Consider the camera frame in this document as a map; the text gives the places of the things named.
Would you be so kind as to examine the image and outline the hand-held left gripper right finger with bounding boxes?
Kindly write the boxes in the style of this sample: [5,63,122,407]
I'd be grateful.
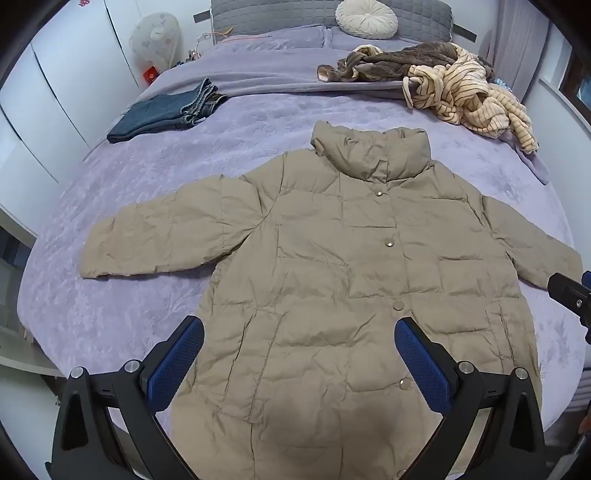
[394,316,548,480]

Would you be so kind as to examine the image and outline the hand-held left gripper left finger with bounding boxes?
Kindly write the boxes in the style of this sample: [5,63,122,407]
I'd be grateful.
[45,316,205,480]

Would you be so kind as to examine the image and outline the khaki puffer jacket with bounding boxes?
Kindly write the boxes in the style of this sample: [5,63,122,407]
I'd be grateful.
[78,121,583,480]

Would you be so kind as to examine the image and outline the bed with purple blanket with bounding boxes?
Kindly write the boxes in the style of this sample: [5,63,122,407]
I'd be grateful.
[16,23,578,480]

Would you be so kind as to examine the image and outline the white side shelf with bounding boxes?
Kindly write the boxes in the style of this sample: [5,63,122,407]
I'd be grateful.
[0,208,63,381]

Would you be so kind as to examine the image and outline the dark framed window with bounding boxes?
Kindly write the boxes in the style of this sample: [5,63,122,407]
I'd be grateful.
[556,46,591,112]

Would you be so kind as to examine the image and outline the cream striped fleece garment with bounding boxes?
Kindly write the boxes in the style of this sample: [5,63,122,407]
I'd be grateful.
[403,46,540,154]

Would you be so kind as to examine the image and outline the folded blue jeans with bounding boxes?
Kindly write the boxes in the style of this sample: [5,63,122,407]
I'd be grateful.
[107,78,228,144]

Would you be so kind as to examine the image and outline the grey curtain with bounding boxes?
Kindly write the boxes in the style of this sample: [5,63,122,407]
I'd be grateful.
[485,0,551,103]

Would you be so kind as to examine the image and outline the brown fleece garment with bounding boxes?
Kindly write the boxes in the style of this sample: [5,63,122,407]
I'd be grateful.
[317,41,495,85]

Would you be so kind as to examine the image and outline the cluttered nightstand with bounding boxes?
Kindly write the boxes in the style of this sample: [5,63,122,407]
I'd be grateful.
[174,41,205,71]

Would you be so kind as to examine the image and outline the purple folded duvet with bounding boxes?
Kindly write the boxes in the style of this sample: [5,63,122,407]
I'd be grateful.
[139,37,550,185]

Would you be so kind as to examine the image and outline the fan with floral cover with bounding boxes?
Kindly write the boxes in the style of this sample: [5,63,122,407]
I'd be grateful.
[129,13,172,71]

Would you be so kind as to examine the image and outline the purple pillow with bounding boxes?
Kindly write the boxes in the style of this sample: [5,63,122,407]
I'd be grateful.
[324,28,370,52]
[221,25,327,48]

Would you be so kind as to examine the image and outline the round cream cushion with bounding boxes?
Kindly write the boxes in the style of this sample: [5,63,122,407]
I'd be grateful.
[335,0,399,39]

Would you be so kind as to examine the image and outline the grey quilted headboard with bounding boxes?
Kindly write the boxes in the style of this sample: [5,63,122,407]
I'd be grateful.
[211,0,454,44]

